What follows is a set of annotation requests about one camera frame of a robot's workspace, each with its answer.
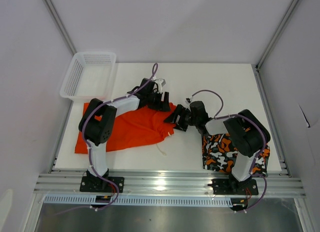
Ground camouflage orange black shorts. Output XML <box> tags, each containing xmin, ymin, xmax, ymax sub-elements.
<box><xmin>202</xmin><ymin>133</ymin><xmax>270</xmax><ymax>177</ymax></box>

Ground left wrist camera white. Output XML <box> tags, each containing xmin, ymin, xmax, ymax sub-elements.
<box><xmin>154</xmin><ymin>79</ymin><xmax>166</xmax><ymax>89</ymax></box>

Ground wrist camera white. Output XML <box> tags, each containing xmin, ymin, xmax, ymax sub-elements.
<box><xmin>154</xmin><ymin>79</ymin><xmax>166</xmax><ymax>89</ymax></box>
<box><xmin>185</xmin><ymin>97</ymin><xmax>193</xmax><ymax>105</ymax></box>

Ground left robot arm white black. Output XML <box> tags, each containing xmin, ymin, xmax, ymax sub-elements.
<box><xmin>78</xmin><ymin>78</ymin><xmax>170</xmax><ymax>192</ymax></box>

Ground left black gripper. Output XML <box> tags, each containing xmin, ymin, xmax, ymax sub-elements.
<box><xmin>146</xmin><ymin>90</ymin><xmax>171</xmax><ymax>112</ymax></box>

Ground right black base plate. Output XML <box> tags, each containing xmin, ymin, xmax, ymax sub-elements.
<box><xmin>207</xmin><ymin>178</ymin><xmax>259</xmax><ymax>195</ymax></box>

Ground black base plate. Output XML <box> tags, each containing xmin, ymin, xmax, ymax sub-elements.
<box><xmin>79</xmin><ymin>172</ymin><xmax>125</xmax><ymax>193</ymax></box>
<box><xmin>207</xmin><ymin>178</ymin><xmax>259</xmax><ymax>195</ymax></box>

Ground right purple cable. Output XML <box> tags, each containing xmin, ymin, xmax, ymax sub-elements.
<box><xmin>189</xmin><ymin>89</ymin><xmax>268</xmax><ymax>212</ymax></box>

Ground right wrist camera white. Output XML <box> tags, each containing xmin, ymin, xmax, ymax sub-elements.
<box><xmin>185</xmin><ymin>97</ymin><xmax>193</xmax><ymax>105</ymax></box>

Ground slotted cable duct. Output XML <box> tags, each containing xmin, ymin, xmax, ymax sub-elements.
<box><xmin>43</xmin><ymin>194</ymin><xmax>245</xmax><ymax>207</ymax></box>

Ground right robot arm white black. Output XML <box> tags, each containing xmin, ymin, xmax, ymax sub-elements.
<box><xmin>164</xmin><ymin>101</ymin><xmax>271</xmax><ymax>194</ymax></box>

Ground aluminium mounting rail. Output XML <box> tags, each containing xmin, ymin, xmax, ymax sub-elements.
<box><xmin>34</xmin><ymin>170</ymin><xmax>306</xmax><ymax>198</ymax></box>

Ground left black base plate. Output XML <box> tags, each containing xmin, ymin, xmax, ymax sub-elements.
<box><xmin>79</xmin><ymin>172</ymin><xmax>125</xmax><ymax>193</ymax></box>

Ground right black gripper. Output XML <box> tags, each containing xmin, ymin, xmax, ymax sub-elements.
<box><xmin>164</xmin><ymin>104</ymin><xmax>199</xmax><ymax>132</ymax></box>

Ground white plastic basket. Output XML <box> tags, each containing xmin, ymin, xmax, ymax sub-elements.
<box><xmin>59</xmin><ymin>51</ymin><xmax>117</xmax><ymax>102</ymax></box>

